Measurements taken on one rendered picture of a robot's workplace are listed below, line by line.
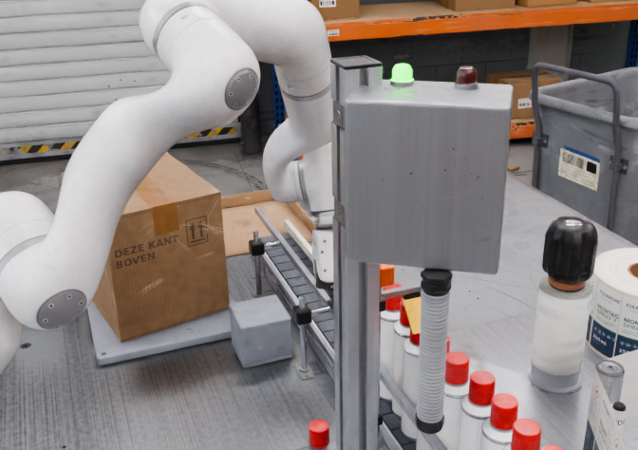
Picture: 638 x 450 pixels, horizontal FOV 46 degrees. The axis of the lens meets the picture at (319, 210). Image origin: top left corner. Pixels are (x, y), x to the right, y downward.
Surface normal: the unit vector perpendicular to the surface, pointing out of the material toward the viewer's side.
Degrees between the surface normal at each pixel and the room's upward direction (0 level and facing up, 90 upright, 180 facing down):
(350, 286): 90
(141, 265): 90
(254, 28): 102
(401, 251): 90
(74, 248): 81
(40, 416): 0
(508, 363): 0
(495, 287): 0
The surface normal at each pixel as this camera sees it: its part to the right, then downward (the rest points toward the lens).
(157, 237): 0.52, 0.33
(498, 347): -0.02, -0.92
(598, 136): -0.84, 0.29
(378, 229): -0.25, 0.39
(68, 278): 0.71, 0.16
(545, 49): 0.25, 0.38
